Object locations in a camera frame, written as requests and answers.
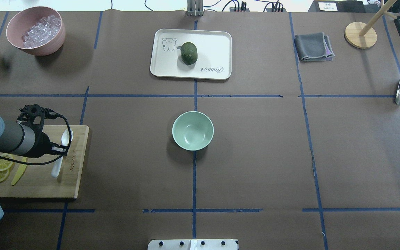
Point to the black power box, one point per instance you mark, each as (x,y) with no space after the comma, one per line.
(341,6)

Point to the grey folded cloth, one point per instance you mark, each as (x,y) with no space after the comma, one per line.
(314,47)

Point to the yellow plastic knife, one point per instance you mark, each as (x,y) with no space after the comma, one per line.
(20,171)

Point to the aluminium frame post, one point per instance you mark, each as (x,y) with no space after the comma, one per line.
(195,8)

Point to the mint green bowl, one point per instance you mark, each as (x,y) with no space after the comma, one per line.
(193,130)

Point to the cream rabbit tray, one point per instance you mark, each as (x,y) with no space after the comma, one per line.
(214,54)

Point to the white plastic spoon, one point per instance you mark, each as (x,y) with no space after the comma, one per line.
(57,168)

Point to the bamboo cutting board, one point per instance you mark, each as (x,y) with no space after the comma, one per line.
(37,181)

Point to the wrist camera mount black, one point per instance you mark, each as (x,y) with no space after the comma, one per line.
(33,116)

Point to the green lime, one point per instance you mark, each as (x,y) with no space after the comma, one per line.
(189,53)

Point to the wooden mug tree stand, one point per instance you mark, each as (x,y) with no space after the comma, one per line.
(362,35)

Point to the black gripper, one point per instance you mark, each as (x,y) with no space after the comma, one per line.
(42,142)

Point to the yellow lemon slice upper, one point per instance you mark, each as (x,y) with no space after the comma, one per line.
(6,164)

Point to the pink bowl of ice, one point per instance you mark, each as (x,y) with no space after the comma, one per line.
(38,31)

